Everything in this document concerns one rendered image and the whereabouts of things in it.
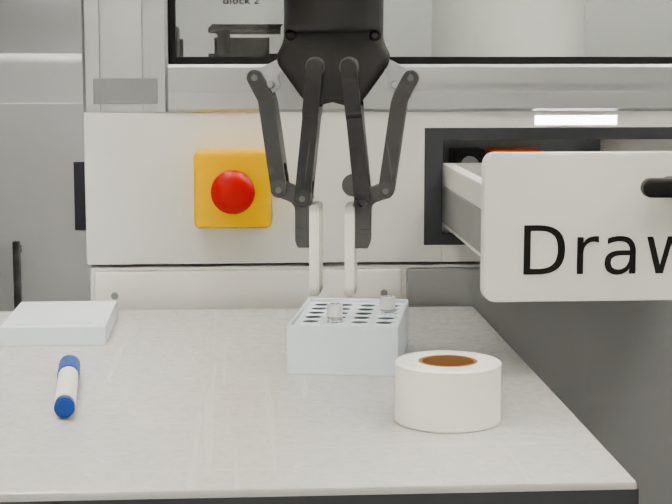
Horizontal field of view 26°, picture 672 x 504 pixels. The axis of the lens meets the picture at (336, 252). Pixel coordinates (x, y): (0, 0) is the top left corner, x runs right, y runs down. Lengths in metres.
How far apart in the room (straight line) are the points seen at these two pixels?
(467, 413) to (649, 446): 0.58
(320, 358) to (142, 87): 0.40
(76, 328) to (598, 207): 0.44
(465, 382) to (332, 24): 0.29
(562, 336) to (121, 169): 0.46
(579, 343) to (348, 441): 0.57
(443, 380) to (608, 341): 0.55
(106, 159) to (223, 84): 0.13
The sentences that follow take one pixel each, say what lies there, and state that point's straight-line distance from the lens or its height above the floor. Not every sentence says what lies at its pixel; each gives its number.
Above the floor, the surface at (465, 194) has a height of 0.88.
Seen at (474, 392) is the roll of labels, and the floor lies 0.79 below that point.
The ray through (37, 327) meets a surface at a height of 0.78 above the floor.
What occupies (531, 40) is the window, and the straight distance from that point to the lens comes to 1.43.
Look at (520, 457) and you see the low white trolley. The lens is 0.89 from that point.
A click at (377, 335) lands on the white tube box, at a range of 1.09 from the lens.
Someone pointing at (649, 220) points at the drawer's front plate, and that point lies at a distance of 1.10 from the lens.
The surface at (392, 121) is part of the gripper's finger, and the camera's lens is 1.09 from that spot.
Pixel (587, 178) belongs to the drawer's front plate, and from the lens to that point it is 1.08.
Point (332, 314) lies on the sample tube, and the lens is 1.12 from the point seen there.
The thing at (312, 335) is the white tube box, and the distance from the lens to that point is 1.10.
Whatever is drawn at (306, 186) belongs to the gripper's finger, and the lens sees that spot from 1.10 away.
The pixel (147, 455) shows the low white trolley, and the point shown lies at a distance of 0.89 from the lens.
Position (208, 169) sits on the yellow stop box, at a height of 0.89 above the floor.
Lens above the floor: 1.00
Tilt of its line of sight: 8 degrees down
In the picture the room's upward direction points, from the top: straight up
